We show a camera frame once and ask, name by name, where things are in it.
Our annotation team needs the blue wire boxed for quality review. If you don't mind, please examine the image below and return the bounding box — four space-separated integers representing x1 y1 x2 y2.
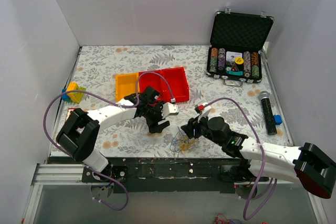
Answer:
169 126 196 156

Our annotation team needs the yellow plastic bin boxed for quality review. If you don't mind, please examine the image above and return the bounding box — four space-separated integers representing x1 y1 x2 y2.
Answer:
115 73 139 102

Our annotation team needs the red plastic bin tray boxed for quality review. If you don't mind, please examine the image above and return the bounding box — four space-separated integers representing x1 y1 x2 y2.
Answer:
139 67 190 103

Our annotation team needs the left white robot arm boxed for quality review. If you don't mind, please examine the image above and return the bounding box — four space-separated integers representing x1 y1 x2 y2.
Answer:
56 86 178 182

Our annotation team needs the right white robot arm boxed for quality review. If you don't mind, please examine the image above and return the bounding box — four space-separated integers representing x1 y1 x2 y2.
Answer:
181 116 335 199

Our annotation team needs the yellow green toy block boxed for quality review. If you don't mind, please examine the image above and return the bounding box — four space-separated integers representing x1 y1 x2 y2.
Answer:
66 82 86 103

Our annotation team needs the black microphone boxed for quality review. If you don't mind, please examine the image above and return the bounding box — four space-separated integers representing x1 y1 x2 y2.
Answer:
259 91 277 135

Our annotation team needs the red white window block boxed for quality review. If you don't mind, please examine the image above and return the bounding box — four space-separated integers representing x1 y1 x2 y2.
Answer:
65 108 76 121

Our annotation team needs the small blue block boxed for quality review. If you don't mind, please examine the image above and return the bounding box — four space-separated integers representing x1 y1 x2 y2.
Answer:
274 115 283 125

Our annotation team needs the blue toy block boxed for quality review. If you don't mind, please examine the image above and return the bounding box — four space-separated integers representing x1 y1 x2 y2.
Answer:
61 88 71 102

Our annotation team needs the black poker chip case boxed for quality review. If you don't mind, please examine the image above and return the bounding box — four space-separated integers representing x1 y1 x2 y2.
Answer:
206 11 274 83

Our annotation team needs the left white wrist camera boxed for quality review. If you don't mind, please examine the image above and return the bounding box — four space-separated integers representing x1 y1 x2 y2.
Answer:
162 102 179 118

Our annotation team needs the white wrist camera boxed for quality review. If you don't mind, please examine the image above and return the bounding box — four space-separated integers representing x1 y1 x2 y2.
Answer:
162 102 179 118
195 102 211 122

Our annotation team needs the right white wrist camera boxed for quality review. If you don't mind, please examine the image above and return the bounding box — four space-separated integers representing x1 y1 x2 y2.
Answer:
195 102 211 122

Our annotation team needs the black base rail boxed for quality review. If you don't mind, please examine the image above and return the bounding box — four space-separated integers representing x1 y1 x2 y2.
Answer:
47 157 271 193

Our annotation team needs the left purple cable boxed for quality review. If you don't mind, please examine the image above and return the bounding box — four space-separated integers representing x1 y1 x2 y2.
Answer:
43 71 176 211

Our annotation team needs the purple cable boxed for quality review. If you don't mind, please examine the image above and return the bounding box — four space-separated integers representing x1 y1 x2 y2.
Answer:
43 71 176 211
206 97 277 220

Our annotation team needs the red blue wires bundle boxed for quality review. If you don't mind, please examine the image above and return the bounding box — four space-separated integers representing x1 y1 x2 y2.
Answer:
214 213 242 224

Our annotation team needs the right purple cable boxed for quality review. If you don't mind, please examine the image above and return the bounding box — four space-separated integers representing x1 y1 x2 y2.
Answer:
206 97 277 220

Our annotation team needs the aluminium frame rail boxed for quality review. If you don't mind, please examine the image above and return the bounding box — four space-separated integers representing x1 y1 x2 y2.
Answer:
31 164 84 185

